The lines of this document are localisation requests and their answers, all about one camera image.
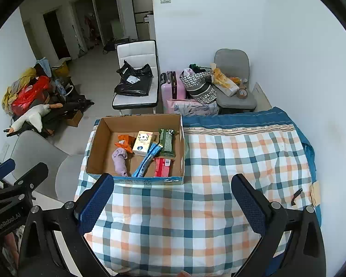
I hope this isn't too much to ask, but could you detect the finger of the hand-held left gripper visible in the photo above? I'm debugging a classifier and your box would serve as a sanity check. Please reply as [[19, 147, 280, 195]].
[[0, 162, 49, 202], [0, 159, 16, 186]]

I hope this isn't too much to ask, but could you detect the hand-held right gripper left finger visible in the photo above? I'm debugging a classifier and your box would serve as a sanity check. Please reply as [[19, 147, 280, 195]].
[[19, 172, 115, 277]]

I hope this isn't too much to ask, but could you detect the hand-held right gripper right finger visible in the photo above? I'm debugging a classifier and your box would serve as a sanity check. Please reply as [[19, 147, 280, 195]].
[[231, 174, 326, 277]]

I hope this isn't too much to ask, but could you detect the purple sock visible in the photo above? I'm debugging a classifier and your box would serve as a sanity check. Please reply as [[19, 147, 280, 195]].
[[112, 147, 129, 177]]

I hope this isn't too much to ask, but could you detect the long blue packet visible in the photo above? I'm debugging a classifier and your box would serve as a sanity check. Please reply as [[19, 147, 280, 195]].
[[132, 142, 162, 178]]

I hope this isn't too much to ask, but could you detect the orange packet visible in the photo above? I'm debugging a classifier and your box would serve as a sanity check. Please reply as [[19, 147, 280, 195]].
[[114, 134, 137, 153]]

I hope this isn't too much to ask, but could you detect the red packet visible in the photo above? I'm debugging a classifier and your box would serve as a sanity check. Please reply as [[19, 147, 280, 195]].
[[154, 157, 173, 177]]

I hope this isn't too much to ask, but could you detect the yellow white tissue pack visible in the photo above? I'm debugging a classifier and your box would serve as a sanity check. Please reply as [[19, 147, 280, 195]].
[[132, 131, 154, 156]]

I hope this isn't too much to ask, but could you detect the green packet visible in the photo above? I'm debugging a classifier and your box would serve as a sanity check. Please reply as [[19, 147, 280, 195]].
[[157, 128, 176, 159]]

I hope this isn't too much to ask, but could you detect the light grey shell chair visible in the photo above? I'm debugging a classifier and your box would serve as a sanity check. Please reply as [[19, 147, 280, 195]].
[[7, 130, 85, 202]]

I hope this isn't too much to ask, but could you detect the white goose plush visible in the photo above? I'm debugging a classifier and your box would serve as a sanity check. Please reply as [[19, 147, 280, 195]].
[[10, 104, 63, 133]]

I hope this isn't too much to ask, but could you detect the plaid blanket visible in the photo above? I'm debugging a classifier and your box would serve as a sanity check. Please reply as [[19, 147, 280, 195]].
[[75, 107, 322, 277]]

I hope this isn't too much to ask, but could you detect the yellow cloth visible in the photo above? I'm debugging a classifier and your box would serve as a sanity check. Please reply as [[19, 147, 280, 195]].
[[1, 68, 36, 113]]

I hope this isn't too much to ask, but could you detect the small cardboard box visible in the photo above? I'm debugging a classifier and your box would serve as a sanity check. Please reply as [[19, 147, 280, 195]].
[[66, 110, 84, 127]]

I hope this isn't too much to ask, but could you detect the red plastic bag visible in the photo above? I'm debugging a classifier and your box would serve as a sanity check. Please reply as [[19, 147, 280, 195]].
[[11, 75, 51, 115]]

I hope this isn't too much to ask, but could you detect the pile of clothes and bags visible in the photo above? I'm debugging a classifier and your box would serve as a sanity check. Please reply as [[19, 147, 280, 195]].
[[42, 76, 95, 137]]

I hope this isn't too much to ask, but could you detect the yellow bin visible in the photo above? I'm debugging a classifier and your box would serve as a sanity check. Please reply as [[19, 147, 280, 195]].
[[51, 58, 72, 78]]

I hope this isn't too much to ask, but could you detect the light blue cloth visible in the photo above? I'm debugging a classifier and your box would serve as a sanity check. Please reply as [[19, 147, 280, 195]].
[[36, 58, 52, 77]]

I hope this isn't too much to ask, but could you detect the pink floral pillow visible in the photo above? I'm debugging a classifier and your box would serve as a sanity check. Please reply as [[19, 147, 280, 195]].
[[166, 98, 220, 115]]

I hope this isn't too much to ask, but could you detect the dark striped bag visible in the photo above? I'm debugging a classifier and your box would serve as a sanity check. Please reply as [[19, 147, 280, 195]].
[[187, 82, 217, 104]]

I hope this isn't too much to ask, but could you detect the white yellow snack bag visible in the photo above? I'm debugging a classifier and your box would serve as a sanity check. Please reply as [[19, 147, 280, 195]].
[[210, 62, 240, 97]]

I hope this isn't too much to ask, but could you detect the black plastic bag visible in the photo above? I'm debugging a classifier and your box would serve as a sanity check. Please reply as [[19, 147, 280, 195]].
[[114, 60, 154, 97]]

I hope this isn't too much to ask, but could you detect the pink suitcase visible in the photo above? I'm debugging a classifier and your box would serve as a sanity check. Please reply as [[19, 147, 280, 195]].
[[160, 71, 186, 114]]

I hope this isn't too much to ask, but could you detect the black white patterned bag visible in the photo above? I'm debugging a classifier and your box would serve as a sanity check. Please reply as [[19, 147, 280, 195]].
[[180, 67, 213, 88]]

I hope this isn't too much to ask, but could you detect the grey padded chair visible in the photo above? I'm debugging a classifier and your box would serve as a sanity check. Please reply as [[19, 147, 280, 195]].
[[213, 48, 257, 114]]

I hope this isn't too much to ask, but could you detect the black backpack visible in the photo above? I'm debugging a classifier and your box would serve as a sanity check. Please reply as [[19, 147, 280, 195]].
[[103, 39, 119, 54]]

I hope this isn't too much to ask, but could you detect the white padded chair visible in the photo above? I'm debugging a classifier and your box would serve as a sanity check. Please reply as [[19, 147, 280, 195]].
[[112, 40, 159, 115]]

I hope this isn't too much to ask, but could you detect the glass sliding door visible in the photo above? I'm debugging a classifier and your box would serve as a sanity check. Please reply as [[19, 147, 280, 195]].
[[72, 0, 139, 52]]

